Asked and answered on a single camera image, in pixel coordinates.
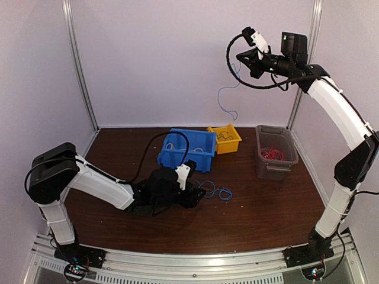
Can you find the left aluminium frame post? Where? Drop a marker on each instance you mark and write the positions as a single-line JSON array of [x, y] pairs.
[[70, 26]]

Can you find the aluminium front rail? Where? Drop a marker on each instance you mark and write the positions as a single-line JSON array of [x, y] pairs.
[[119, 266]]

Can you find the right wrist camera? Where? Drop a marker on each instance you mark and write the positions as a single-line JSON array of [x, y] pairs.
[[255, 39]]

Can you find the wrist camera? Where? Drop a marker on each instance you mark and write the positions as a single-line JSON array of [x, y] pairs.
[[185, 171], [255, 39]]

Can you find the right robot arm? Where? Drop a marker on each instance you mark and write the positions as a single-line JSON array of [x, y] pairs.
[[313, 80]]

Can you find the blue plastic bin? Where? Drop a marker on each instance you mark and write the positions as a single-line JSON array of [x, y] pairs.
[[202, 149]]

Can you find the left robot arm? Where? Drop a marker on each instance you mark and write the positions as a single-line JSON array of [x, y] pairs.
[[62, 168]]

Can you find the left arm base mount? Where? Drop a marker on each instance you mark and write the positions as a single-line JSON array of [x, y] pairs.
[[76, 253]]

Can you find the clear grey plastic container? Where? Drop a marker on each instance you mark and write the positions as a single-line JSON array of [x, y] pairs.
[[275, 152]]

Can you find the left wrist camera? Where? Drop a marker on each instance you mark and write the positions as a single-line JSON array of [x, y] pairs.
[[185, 171]]

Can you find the right aluminium frame post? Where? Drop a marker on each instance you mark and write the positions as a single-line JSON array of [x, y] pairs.
[[316, 17]]

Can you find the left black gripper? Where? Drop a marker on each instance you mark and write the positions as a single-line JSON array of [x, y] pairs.
[[191, 199]]

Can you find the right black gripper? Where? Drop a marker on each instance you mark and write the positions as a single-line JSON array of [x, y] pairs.
[[257, 71]]

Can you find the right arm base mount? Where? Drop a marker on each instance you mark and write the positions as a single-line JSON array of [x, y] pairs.
[[308, 254]]

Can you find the aluminium frame post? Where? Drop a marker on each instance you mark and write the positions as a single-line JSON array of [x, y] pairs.
[[316, 17], [70, 26]]

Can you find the yellow plastic bin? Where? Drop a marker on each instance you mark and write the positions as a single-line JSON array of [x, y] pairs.
[[227, 139]]

